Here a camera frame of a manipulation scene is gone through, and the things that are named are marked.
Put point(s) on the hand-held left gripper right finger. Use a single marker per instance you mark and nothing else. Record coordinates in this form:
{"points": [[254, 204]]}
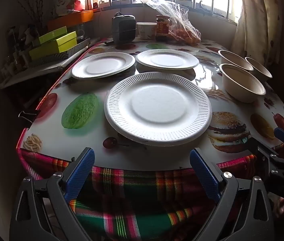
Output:
{"points": [[203, 172]]}

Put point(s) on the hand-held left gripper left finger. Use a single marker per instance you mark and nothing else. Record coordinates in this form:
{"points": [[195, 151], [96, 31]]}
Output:
{"points": [[80, 174]]}

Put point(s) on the beige paper bowl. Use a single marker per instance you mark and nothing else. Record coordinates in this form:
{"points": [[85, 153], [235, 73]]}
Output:
{"points": [[259, 67], [242, 82], [234, 59]]}

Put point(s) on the white foam plate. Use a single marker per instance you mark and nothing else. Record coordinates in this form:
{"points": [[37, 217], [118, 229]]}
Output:
{"points": [[158, 108], [167, 59], [103, 65]]}

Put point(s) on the plaid cloth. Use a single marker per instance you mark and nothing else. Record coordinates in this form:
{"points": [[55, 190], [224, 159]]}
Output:
{"points": [[137, 200]]}

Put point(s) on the black binder clip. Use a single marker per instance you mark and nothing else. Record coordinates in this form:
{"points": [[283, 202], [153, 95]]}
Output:
{"points": [[28, 116]]}

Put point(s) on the grey board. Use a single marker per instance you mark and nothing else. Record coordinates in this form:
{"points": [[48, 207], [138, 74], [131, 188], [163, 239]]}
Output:
{"points": [[36, 71]]}

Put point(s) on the printed beige curtain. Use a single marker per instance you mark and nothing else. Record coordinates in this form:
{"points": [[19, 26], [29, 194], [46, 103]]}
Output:
{"points": [[257, 17]]}

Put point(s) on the striped grey box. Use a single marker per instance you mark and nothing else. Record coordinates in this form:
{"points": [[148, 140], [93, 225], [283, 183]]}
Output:
{"points": [[59, 56]]}

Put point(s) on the thick green box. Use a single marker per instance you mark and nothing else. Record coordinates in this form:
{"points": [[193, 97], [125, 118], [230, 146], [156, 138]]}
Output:
{"points": [[54, 47]]}

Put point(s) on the black plug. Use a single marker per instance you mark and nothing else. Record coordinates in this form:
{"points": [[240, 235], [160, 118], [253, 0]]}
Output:
{"points": [[109, 41]]}

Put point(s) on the pile of small oranges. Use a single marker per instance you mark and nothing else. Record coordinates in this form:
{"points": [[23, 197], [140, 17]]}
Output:
{"points": [[185, 37]]}

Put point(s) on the flat green box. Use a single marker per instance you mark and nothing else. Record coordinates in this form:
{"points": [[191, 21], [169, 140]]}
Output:
{"points": [[53, 35]]}

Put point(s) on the glass jar with red label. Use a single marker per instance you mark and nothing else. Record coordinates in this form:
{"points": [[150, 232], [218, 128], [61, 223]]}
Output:
{"points": [[163, 27]]}

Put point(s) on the grey small fan heater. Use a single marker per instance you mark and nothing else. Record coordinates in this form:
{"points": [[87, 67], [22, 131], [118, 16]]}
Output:
{"points": [[123, 29]]}

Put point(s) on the white plastic tub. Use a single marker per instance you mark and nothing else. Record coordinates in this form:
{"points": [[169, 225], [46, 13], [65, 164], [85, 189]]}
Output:
{"points": [[146, 30]]}

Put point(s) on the clear plastic bag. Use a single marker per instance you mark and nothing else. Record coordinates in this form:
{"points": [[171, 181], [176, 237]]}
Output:
{"points": [[182, 17]]}

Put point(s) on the orange box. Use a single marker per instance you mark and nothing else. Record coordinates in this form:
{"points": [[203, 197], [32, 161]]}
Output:
{"points": [[69, 18]]}

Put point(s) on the dried branches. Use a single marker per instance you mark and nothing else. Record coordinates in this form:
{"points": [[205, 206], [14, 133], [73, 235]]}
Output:
{"points": [[34, 2]]}

